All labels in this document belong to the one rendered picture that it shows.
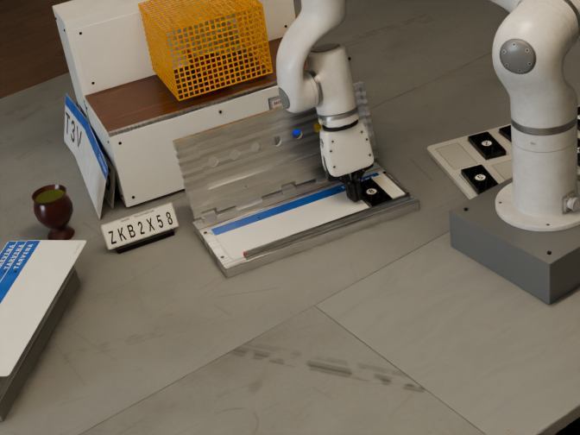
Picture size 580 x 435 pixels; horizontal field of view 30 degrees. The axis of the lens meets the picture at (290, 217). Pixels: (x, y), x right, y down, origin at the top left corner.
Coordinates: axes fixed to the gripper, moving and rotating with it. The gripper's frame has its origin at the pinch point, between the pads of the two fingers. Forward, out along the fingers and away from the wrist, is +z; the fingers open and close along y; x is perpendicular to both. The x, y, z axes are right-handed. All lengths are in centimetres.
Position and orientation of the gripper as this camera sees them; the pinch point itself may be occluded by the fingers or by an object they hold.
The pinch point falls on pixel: (353, 191)
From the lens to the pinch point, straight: 230.4
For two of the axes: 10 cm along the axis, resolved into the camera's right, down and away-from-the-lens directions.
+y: 9.1, -3.2, 2.7
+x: -3.6, -2.8, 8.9
